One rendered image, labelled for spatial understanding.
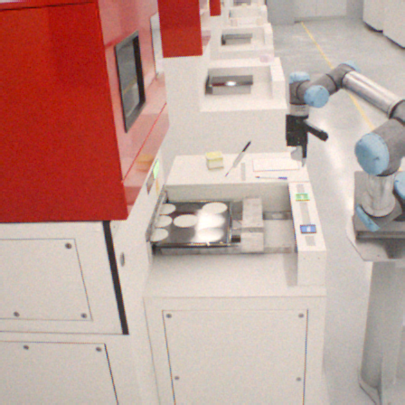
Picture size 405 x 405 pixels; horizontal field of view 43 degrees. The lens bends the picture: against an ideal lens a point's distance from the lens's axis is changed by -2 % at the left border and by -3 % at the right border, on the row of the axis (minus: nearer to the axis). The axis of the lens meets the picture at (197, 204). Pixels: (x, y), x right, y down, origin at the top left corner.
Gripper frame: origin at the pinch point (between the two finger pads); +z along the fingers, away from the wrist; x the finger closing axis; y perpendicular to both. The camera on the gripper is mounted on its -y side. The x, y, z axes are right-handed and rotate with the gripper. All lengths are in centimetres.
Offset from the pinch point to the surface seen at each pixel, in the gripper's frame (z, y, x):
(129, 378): 48, 61, 66
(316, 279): 26.3, -1.3, 40.0
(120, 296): 14, 59, 66
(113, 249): -3, 59, 66
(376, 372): 99, -34, 10
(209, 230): 20.7, 37.2, 14.6
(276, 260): 28.6, 12.0, 24.1
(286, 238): 28.6, 7.5, 7.6
